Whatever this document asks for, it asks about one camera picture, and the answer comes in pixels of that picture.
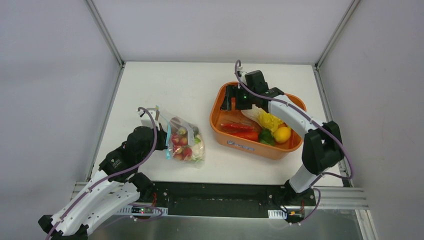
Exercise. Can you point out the white cauliflower toy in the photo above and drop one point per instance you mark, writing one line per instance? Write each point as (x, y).
(198, 150)

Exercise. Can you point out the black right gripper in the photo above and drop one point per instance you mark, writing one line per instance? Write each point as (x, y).
(234, 91)

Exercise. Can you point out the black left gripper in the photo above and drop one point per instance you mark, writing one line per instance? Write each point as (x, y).
(162, 136)

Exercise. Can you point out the yellow lemon toy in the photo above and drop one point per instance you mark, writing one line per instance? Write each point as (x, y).
(282, 134)

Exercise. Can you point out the orange plastic basket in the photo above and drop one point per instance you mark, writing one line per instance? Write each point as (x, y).
(223, 137)

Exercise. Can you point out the yellow napa cabbage toy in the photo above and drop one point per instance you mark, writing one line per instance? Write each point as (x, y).
(264, 119)

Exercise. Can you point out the orange carrot toy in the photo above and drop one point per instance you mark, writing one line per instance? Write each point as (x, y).
(247, 135)

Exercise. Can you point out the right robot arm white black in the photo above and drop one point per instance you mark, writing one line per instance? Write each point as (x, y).
(322, 142)

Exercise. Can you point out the red peach cluster toy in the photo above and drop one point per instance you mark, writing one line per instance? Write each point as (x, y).
(181, 150)

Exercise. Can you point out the clear zip top bag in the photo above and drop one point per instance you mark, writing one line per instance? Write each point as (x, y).
(170, 123)

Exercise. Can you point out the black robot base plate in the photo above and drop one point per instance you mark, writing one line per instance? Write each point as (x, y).
(223, 200)

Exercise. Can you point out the green leafy vegetable toy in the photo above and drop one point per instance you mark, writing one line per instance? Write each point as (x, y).
(266, 137)

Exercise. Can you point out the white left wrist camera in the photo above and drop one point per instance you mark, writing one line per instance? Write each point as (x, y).
(149, 117)

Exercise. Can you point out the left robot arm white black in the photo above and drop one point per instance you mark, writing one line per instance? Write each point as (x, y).
(116, 184)

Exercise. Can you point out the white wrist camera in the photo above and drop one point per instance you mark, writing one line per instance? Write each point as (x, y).
(241, 76)
(149, 117)

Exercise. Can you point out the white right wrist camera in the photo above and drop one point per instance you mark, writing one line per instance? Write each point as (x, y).
(241, 76)

